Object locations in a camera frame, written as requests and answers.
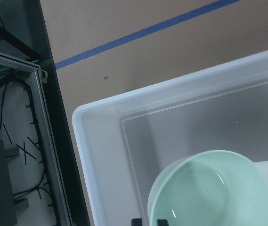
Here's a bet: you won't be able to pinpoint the black cable bundle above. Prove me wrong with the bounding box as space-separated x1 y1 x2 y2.
0 77 54 208

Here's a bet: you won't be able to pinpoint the translucent plastic storage box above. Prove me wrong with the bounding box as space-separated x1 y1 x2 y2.
72 51 268 226

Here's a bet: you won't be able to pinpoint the mint green bowl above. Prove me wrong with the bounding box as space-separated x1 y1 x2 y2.
147 150 268 226

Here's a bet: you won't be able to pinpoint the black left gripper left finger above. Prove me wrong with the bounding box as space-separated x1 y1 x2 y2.
131 218 142 226

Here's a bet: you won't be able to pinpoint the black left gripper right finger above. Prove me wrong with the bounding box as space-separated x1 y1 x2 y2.
157 219 167 226

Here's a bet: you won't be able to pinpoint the aluminium table frame rail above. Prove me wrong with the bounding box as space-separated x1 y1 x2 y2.
0 53 73 226

